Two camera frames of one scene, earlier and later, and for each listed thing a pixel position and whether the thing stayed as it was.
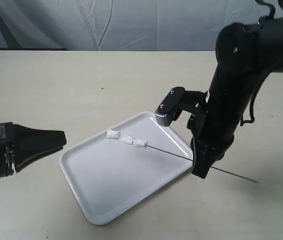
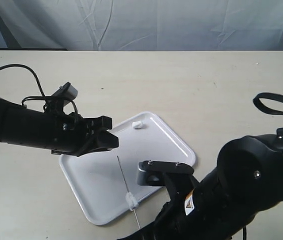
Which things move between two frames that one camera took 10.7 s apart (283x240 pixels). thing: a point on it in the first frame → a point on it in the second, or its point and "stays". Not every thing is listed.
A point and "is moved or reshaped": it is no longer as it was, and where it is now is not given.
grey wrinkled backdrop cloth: x=161 y=25 stays
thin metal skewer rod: x=190 y=159 → x=128 y=191
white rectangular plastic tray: x=106 y=174 stays
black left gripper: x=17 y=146 → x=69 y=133
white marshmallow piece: x=140 y=143 → x=131 y=201
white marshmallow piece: x=112 y=134 is moved or reshaped
